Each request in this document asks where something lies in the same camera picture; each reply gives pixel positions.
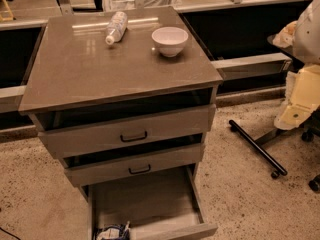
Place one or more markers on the blue chip bag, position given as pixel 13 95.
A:
pixel 114 232

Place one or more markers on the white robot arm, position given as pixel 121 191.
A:
pixel 302 95

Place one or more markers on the top grey drawer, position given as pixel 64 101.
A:
pixel 92 138

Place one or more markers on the grey drawer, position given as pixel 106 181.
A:
pixel 162 205
pixel 92 138
pixel 134 165

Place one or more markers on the grey drawer cabinet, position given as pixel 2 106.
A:
pixel 78 79

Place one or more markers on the middle grey drawer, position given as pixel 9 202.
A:
pixel 134 165

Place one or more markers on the bottom grey drawer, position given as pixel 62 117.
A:
pixel 162 205

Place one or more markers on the white ceramic bowl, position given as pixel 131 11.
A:
pixel 170 41

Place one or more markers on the clear plastic water bottle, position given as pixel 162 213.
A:
pixel 116 28

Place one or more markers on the black rolling side table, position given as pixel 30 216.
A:
pixel 257 144

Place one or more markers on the clear plastic bin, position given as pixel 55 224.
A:
pixel 118 5

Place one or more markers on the black office chair base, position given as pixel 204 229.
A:
pixel 312 128

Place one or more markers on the yellow wooden frame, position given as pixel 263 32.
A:
pixel 6 13

